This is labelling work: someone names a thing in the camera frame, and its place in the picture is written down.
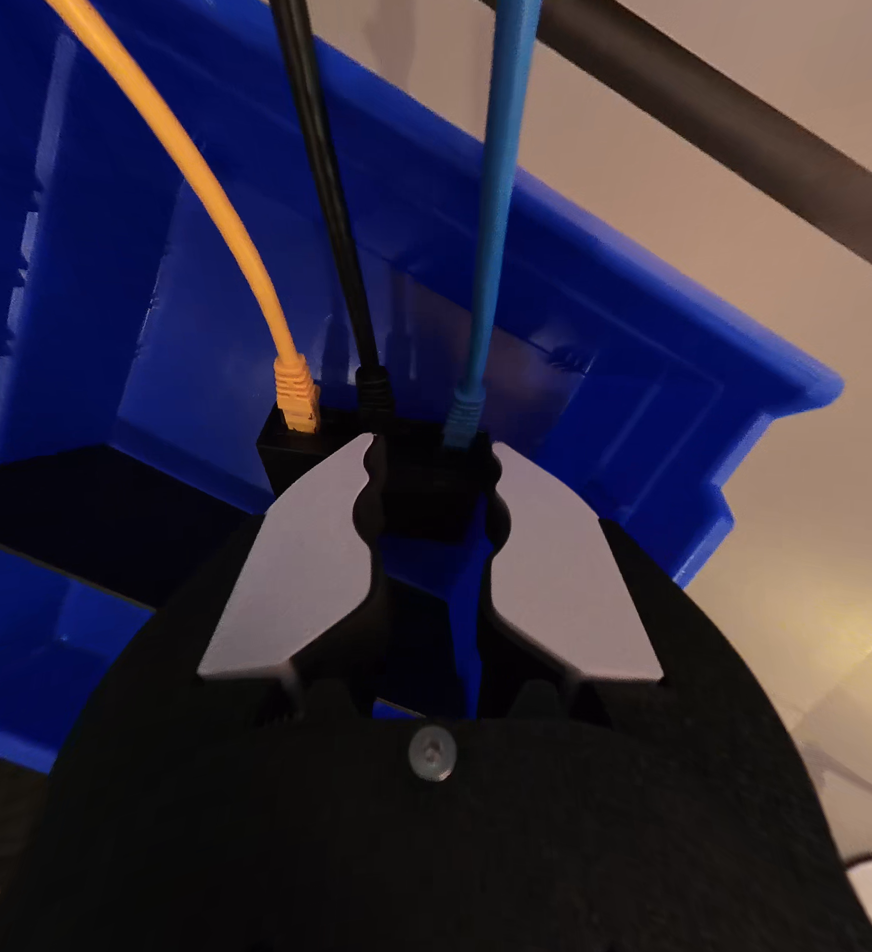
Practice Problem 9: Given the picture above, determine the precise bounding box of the blue plastic bin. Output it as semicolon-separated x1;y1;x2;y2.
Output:
0;0;846;774

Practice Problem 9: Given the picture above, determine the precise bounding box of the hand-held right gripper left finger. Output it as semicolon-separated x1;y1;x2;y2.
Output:
198;435;392;688

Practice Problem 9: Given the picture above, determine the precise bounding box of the black network switch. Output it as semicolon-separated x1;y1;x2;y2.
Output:
258;395;499;539

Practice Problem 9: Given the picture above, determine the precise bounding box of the black ethernet cable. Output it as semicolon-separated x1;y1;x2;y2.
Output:
270;0;395;425

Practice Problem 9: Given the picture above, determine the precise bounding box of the yellow ethernet cable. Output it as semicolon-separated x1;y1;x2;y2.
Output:
50;0;322;435

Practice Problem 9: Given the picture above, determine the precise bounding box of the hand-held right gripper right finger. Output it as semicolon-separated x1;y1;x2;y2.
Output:
473;444;664;693

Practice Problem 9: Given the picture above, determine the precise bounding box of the blue ethernet cable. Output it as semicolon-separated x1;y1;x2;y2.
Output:
444;0;544;447

